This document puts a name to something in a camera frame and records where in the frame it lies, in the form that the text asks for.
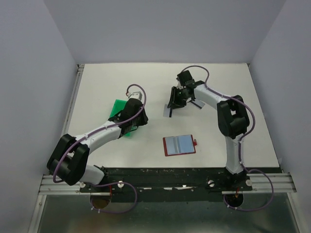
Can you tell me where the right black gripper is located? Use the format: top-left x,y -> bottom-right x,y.
167,86 -> 190,109

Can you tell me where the green plastic card tray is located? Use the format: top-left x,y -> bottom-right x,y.
109,100 -> 129,123

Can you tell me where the white striped card back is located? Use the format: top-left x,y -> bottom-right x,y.
163,104 -> 173,118

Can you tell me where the red card holder wallet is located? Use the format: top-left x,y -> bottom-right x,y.
162,134 -> 197,157

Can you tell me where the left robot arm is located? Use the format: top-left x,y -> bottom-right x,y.
47,98 -> 148,192

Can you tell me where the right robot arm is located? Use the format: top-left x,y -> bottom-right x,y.
167,70 -> 250,190

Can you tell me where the white magnetic stripe card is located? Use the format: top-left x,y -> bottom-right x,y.
190,100 -> 205,109

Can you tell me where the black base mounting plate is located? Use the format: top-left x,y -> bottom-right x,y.
80,167 -> 252,202

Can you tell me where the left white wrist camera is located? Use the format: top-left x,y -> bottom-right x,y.
126,91 -> 142,101

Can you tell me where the left aluminium rail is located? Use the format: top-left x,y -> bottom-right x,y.
60,64 -> 85,136

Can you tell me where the aluminium rail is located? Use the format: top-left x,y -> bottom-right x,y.
60,64 -> 85,136
39,173 -> 296,196

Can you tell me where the front aluminium rail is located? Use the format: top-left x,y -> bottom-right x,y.
39,173 -> 296,196

